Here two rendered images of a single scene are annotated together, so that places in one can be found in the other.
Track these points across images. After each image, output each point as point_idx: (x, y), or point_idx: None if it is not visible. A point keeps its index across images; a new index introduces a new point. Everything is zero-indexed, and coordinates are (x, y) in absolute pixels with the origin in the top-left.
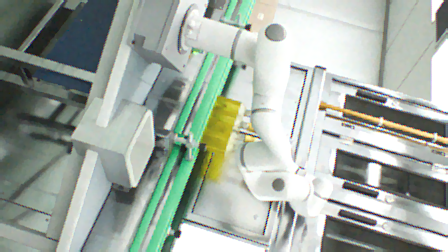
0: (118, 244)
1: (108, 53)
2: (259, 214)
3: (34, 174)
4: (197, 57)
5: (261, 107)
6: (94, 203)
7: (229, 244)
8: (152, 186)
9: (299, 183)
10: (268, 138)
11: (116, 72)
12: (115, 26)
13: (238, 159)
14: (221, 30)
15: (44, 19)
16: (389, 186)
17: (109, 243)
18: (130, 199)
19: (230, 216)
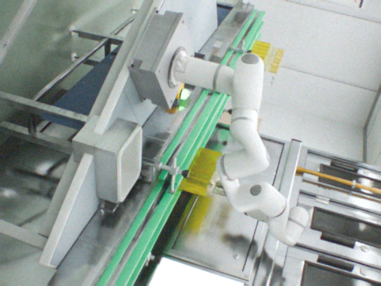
0: (102, 251)
1: (109, 81)
2: (239, 254)
3: (26, 209)
4: (182, 109)
5: (239, 116)
6: (84, 210)
7: (208, 277)
8: (136, 209)
9: (275, 191)
10: (245, 138)
11: (115, 91)
12: (117, 61)
13: (218, 165)
14: (205, 64)
15: (54, 80)
16: (365, 238)
17: (94, 249)
18: (115, 217)
19: (209, 255)
